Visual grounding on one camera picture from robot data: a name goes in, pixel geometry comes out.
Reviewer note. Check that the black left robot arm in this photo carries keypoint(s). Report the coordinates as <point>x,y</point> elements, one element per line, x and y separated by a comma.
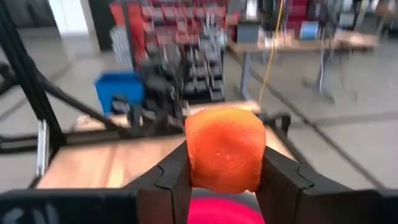
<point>158,102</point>

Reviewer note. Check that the red and grey collapsible colander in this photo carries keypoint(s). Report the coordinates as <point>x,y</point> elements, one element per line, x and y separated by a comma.
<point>224,213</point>

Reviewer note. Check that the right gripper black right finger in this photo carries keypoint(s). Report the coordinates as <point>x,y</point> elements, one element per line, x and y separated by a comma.
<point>280,193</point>

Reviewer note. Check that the silver metal bracket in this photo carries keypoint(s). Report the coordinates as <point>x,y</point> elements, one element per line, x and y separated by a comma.
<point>42,146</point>

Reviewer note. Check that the storage rack with red bins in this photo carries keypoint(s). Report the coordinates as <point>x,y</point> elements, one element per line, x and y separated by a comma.
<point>174,31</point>

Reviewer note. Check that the orange tangerine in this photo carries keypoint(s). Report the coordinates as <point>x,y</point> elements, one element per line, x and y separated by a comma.
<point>225,149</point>

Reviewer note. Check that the blue plastic bin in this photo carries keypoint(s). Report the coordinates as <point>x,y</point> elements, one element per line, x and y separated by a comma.
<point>118,87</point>

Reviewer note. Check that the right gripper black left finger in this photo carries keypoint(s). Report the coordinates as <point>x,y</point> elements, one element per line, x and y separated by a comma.
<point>168,193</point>

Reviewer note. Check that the wooden workbench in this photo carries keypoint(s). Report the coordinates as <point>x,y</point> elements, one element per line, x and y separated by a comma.
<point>295,45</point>

